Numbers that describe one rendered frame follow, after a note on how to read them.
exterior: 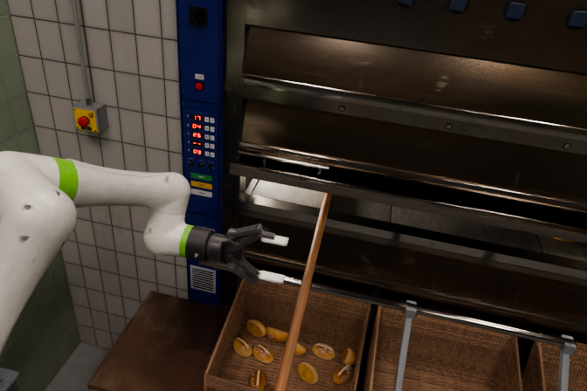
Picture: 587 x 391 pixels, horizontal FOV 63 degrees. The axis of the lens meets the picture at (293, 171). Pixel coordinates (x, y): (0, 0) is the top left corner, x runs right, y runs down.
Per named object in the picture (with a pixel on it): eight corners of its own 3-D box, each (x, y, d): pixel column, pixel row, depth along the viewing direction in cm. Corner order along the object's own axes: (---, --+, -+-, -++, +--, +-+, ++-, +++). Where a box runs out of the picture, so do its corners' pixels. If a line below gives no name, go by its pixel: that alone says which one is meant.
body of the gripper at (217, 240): (215, 226, 134) (247, 232, 133) (215, 249, 139) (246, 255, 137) (206, 242, 128) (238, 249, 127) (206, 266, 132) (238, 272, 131)
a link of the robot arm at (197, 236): (184, 267, 132) (183, 241, 127) (199, 241, 142) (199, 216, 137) (204, 271, 131) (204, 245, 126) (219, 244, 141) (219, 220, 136)
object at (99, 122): (86, 122, 191) (82, 99, 186) (108, 126, 190) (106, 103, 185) (74, 130, 185) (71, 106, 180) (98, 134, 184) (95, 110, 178)
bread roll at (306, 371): (309, 388, 187) (316, 388, 191) (319, 374, 187) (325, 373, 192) (292, 372, 193) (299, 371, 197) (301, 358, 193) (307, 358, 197)
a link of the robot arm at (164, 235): (149, 248, 141) (133, 254, 131) (157, 207, 141) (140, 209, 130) (195, 257, 140) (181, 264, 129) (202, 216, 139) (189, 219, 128)
